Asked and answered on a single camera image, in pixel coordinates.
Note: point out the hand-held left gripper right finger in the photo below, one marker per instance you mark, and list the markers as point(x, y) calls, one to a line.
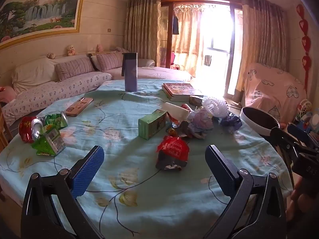
point(219, 171)

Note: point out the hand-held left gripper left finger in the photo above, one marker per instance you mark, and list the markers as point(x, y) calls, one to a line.
point(88, 171)

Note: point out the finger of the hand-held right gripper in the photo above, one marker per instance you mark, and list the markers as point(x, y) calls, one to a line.
point(297, 132)
point(280, 135)

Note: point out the black bin with white rim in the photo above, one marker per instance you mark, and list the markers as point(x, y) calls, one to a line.
point(246, 122)

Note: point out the green snack packet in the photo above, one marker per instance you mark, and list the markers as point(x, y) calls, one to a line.
point(48, 142)

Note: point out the blue purple wrapper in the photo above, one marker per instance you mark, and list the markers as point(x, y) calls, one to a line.
point(230, 122)

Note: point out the lavender plastic wrapper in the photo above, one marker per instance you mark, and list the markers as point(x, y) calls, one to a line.
point(201, 123)

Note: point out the red snack bag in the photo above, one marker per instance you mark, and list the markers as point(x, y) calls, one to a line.
point(173, 148)

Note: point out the white foam fruit net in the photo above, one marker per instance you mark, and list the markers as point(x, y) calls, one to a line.
point(215, 107)

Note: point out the white and red box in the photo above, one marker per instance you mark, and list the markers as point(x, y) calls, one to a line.
point(175, 110)

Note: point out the red drink can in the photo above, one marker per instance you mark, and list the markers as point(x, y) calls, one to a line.
point(26, 129)

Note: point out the green carton box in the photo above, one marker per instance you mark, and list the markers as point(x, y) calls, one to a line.
point(150, 125)

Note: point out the colourful toy pile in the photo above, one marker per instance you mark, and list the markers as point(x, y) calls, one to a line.
point(307, 114)

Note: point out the teal floral tablecloth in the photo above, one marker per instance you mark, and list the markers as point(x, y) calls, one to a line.
point(124, 159)

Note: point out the pink heart print cover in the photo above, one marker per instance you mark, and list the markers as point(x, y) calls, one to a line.
point(269, 92)

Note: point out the colourful picture book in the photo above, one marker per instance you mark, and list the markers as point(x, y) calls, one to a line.
point(175, 98)
point(180, 88)

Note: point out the sofa with printed cover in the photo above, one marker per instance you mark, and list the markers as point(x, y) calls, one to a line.
point(49, 92)

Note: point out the beige patterned curtain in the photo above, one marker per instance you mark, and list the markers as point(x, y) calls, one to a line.
point(142, 27)
point(261, 42)

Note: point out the striped pillow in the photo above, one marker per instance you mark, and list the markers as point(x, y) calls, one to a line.
point(109, 61)
point(73, 68)

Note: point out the purple water bottle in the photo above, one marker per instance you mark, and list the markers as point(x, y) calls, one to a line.
point(130, 72)

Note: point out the large pink plush toy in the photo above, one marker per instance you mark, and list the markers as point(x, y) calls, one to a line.
point(7, 93)

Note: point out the white pillow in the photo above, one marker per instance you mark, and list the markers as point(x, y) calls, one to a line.
point(32, 73)

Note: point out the beige plush toy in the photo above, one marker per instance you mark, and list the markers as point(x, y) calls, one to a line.
point(71, 50)
point(51, 55)

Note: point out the magenta storage box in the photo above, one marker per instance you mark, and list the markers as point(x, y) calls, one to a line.
point(165, 58)

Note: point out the sheer balcony curtain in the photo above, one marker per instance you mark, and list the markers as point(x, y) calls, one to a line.
point(188, 34)

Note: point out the dark hanging garment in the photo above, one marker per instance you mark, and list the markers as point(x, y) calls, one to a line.
point(176, 25)

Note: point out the framed waterfall painting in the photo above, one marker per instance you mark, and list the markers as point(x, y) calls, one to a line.
point(37, 15)

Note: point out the red hanging wall decoration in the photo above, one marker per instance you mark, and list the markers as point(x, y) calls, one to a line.
point(305, 42)

